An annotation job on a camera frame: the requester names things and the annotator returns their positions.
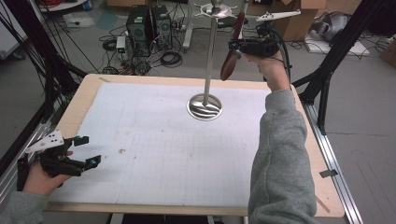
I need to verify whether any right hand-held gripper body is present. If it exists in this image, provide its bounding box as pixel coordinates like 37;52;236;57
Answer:
239;9;302;59

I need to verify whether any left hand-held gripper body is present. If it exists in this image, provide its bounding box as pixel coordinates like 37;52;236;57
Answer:
24;129;92;179

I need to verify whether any silver metal stand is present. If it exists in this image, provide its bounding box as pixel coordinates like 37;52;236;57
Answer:
186;0;239;122

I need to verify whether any person's left hand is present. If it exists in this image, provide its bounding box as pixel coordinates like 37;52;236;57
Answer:
22;149;75;197

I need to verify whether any person's right hand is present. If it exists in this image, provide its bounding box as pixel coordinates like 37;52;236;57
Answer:
244;50;292;93

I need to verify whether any large cardboard box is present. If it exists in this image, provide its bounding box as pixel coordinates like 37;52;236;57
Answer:
270;0;329;42

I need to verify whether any white desk leg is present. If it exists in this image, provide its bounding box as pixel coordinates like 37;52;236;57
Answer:
182;0;194;53

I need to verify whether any grey rounded device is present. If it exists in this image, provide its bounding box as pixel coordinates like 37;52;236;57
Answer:
310;11;350;44

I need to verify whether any black computer tower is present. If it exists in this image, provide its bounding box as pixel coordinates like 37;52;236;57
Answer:
150;5;174;51
125;5;152;58

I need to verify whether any white grid mat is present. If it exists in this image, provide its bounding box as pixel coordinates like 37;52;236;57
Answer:
49;81;273;207

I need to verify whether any small white electronic box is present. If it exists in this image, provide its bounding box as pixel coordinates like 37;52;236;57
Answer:
115;35;128;61

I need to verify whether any round white table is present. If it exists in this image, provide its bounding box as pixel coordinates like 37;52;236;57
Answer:
36;0;89;14

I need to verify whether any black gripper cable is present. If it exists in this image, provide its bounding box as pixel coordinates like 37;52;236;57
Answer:
264;26;294;86

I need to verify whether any black wrist strap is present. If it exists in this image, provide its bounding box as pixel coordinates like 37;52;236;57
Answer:
16;157;31;192

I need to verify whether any aluminium rail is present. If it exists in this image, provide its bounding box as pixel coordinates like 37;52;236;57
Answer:
0;105;61;202
303;102;364;224

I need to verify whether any coiled black cable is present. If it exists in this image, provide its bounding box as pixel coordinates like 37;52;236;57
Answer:
160;50;184;69

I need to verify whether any black frame strut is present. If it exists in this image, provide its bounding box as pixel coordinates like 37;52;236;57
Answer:
291;0;388;135
0;0;89;125

